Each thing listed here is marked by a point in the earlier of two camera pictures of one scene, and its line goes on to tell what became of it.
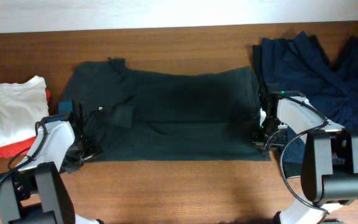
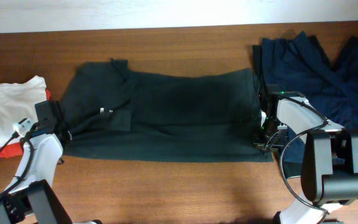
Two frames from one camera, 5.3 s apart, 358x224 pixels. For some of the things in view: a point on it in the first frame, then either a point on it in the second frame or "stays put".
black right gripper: [264, 145] stays put
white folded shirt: [13, 109] stays put
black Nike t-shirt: [208, 116] stays put
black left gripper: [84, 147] -> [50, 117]
